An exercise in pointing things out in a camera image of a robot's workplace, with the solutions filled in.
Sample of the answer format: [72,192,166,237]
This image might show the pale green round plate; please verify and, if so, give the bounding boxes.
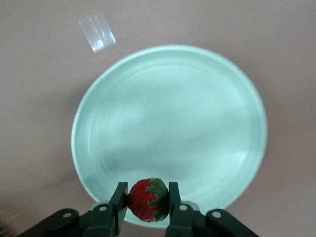
[71,44,268,229]

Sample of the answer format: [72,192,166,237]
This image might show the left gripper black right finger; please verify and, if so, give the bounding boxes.
[165,182,262,237]

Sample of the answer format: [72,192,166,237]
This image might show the red strawberry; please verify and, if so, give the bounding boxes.
[127,177,171,222]

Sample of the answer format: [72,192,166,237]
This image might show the clear tape piece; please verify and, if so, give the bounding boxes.
[78,11,117,54]

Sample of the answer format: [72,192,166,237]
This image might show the brown table cover sheet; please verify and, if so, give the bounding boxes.
[0,0,316,237]

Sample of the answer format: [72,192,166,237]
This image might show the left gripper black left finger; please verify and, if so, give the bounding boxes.
[21,182,129,237]

